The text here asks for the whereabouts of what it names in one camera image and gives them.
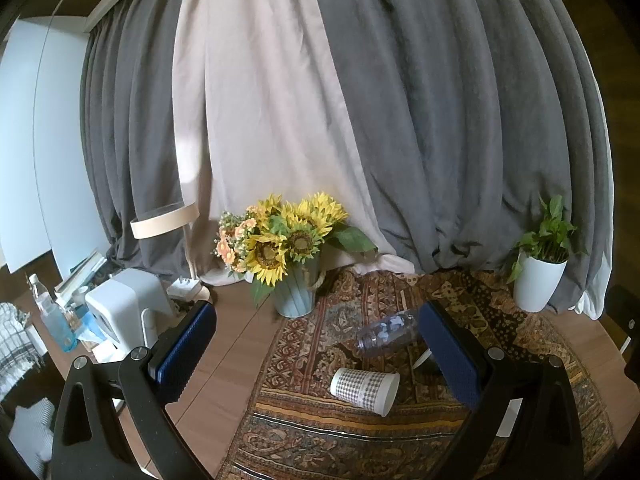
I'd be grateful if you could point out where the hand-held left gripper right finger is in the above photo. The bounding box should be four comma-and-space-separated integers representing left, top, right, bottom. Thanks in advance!
418, 300, 586, 480

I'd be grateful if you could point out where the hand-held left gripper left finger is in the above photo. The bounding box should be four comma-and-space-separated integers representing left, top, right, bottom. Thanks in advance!
51, 300, 218, 480

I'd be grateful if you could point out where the white checkered paper cup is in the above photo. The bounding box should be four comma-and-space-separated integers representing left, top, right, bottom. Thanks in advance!
329, 367, 400, 418

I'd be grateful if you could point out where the white power strip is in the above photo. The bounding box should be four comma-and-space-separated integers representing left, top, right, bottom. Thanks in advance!
166, 278, 200, 298

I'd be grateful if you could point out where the clear plastic bottle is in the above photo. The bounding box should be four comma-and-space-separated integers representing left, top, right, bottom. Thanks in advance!
355, 310, 421, 359

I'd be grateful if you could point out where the white appliance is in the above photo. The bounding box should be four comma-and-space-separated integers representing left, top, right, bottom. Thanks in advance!
85, 268, 176, 350

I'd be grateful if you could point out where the white plant pot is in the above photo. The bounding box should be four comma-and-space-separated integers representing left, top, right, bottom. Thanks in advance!
513, 251, 568, 312

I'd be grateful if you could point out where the stack of books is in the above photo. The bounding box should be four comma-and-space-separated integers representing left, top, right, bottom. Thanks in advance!
54, 247, 112, 297

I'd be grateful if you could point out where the blue ribbed flower vase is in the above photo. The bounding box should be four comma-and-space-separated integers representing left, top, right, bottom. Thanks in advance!
270, 253, 322, 318

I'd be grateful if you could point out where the patterned rug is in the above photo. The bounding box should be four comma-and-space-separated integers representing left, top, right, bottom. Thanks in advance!
216, 267, 617, 480

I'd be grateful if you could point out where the clear blue-liquid bottle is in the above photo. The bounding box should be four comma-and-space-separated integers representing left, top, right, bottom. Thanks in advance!
28, 273, 78, 352

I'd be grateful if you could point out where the sunflower bouquet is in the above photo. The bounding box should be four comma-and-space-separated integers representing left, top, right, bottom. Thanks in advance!
215, 191, 378, 309

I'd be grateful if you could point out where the green potted plant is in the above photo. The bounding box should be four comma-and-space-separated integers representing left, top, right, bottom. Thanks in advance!
506, 195, 589, 285

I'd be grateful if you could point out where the plaid cloth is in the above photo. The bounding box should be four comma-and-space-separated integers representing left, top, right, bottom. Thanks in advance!
0, 302, 47, 401

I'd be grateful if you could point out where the grey curtain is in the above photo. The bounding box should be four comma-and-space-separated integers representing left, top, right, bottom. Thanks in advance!
79, 0, 615, 319

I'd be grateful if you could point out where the white wardrobe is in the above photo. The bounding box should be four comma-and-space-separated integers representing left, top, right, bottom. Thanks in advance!
0, 16, 111, 275

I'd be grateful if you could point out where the beige curtain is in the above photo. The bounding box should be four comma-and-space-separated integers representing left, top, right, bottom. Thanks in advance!
172, 0, 421, 287

